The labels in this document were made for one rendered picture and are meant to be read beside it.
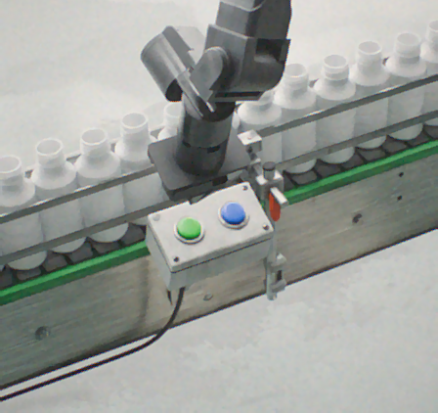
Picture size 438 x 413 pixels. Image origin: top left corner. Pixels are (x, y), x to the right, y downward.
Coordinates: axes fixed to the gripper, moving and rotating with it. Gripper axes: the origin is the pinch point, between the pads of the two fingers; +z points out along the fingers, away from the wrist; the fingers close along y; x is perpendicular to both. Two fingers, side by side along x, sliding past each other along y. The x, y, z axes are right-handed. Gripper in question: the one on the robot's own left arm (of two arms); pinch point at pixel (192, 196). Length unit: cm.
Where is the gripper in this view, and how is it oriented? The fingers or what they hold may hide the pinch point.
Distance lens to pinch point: 141.8
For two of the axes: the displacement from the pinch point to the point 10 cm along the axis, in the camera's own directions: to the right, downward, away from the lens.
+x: 4.1, 8.0, -4.4
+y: -9.0, 3.0, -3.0
